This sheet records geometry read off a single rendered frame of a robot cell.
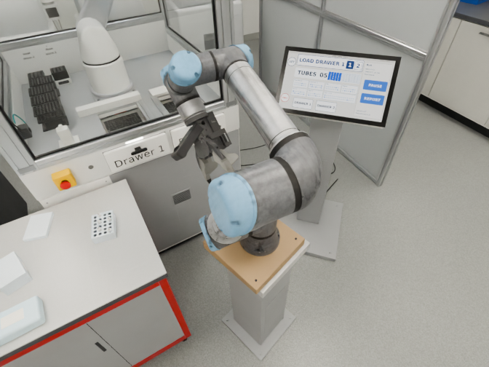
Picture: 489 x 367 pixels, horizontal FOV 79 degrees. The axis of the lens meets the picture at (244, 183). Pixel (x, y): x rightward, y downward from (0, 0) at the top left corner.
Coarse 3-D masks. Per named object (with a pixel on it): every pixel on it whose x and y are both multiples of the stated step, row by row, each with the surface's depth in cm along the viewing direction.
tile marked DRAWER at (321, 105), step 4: (320, 100) 141; (316, 104) 141; (320, 104) 141; (324, 104) 140; (328, 104) 140; (332, 104) 139; (336, 104) 139; (316, 108) 141; (320, 108) 141; (324, 108) 140; (328, 108) 140; (332, 108) 140; (332, 112) 140
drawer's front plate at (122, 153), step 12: (132, 144) 136; (144, 144) 139; (156, 144) 142; (168, 144) 146; (108, 156) 133; (120, 156) 136; (132, 156) 140; (144, 156) 143; (156, 156) 146; (120, 168) 140
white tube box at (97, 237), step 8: (96, 216) 124; (104, 216) 124; (112, 216) 123; (96, 224) 122; (104, 224) 121; (112, 224) 121; (96, 232) 118; (104, 232) 119; (112, 232) 118; (96, 240) 117; (104, 240) 119
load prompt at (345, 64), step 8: (304, 56) 141; (312, 56) 140; (320, 56) 139; (296, 64) 142; (304, 64) 141; (312, 64) 140; (320, 64) 140; (328, 64) 139; (336, 64) 138; (344, 64) 137; (352, 64) 136; (360, 64) 135
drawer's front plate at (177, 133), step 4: (216, 116) 151; (220, 116) 152; (224, 116) 153; (220, 120) 153; (224, 120) 154; (220, 124) 155; (224, 124) 156; (176, 128) 144; (180, 128) 144; (184, 128) 145; (188, 128) 146; (172, 132) 143; (176, 132) 144; (180, 132) 145; (184, 132) 146; (172, 136) 144; (176, 136) 145; (180, 136) 147; (172, 140) 146; (176, 140) 147; (180, 140) 148; (176, 144) 148
